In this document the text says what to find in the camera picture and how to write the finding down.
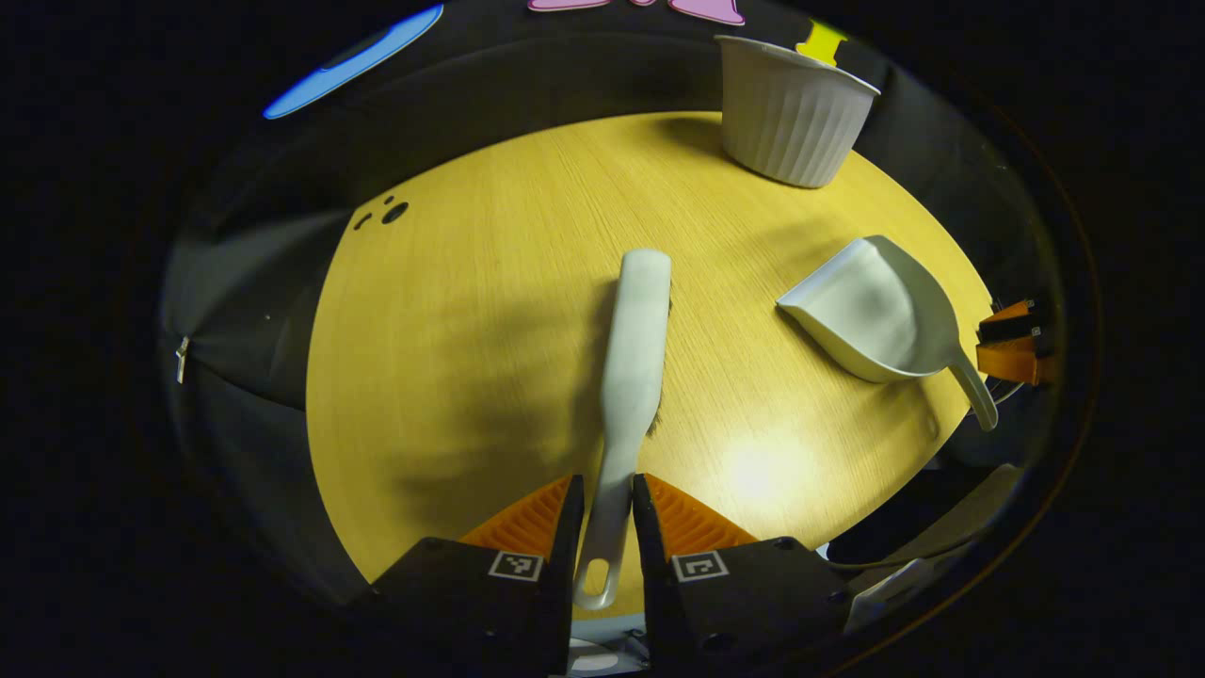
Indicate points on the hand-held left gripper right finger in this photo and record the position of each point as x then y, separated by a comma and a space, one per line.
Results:
650, 565

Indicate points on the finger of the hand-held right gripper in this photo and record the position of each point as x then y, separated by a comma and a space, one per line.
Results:
1009, 360
1009, 322

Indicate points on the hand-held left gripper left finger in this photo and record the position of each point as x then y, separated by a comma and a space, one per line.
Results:
565, 565

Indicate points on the small white dustpan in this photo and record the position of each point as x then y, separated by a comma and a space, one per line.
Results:
866, 311

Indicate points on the small white broom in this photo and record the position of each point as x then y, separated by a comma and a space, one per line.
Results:
635, 358

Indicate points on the white ribbed garbage bin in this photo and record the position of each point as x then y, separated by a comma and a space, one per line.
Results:
791, 122

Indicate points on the white plastic sheet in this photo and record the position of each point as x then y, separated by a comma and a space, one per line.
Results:
894, 589

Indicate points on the black backdrop cloth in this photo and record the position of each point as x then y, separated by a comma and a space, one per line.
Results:
282, 264

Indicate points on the silver cloth clip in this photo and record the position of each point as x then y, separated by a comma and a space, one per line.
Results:
182, 359

